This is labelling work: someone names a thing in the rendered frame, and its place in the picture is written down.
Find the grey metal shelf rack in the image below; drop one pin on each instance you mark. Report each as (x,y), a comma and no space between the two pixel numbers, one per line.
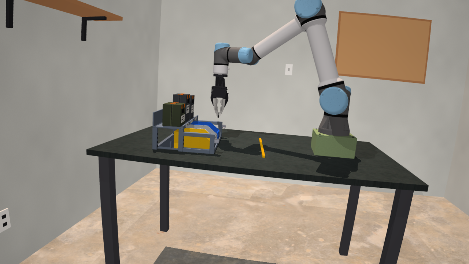
(168,143)

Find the blue bin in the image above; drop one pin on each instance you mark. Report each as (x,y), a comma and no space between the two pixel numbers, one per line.
(215,129)

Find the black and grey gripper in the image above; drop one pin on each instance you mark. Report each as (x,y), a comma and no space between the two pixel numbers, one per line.
(219,91)

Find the olive green storage case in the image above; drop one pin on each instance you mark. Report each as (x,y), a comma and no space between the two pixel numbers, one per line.
(173,114)

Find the yellow open bin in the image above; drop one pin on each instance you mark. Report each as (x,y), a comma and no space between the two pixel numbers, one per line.
(193,142)

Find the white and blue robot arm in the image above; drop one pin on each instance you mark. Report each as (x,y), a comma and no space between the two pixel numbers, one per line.
(310,18)

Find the dark grey tool case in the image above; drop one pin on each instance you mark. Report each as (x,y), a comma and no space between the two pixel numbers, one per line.
(183,98)
(191,111)

